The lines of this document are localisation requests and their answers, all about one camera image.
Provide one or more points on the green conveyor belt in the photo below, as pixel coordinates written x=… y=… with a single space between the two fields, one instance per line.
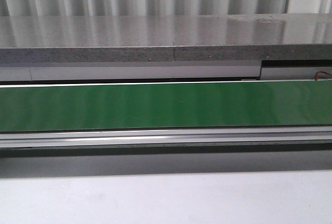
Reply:
x=33 y=108

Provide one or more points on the grey conveyor rear rail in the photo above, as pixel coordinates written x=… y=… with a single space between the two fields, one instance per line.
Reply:
x=220 y=70

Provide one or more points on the aluminium conveyor front rail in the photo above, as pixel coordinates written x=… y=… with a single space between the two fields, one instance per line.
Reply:
x=209 y=136

